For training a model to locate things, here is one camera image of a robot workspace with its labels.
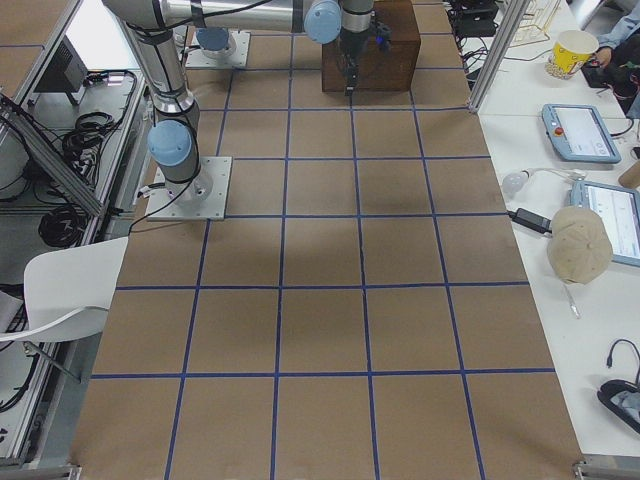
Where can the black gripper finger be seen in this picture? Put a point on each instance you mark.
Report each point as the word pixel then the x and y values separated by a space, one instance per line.
pixel 347 81
pixel 353 81

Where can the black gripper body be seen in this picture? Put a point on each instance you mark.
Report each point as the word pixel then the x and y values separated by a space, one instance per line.
pixel 349 45

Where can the dark wooden drawer cabinet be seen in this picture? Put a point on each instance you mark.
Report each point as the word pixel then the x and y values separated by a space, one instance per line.
pixel 391 70

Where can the white light bulb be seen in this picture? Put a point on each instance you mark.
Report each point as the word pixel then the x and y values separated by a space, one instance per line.
pixel 514 182

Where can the yellow popcorn bucket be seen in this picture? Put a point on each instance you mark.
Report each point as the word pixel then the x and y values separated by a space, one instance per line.
pixel 572 49

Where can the black power adapter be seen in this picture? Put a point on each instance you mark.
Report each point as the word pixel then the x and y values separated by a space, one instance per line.
pixel 531 220

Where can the far blue teach pendant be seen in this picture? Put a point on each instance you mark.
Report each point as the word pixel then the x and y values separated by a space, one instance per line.
pixel 577 133

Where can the blue teach pendant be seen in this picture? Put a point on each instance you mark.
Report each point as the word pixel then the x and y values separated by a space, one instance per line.
pixel 577 133
pixel 618 208

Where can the person in blue sleeve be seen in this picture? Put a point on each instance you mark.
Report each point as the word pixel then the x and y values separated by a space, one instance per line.
pixel 612 44

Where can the black electronics box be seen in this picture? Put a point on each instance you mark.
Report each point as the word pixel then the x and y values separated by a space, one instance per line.
pixel 66 73

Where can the beige baseball cap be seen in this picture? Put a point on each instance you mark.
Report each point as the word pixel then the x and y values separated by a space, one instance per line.
pixel 579 250

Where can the cardboard tube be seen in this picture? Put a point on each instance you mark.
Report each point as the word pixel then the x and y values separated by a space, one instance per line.
pixel 631 177

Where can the near blue teach pendant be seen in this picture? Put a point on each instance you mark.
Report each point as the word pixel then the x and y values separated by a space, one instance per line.
pixel 618 208

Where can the white plastic chair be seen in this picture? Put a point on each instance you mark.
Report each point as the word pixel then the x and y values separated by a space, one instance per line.
pixel 68 293

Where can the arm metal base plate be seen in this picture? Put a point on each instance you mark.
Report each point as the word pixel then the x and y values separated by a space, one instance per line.
pixel 205 198
pixel 196 59

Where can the aluminium frame post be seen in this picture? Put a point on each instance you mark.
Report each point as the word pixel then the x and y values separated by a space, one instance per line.
pixel 501 42

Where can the gold wire rack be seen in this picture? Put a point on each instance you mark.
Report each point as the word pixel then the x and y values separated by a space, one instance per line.
pixel 535 23

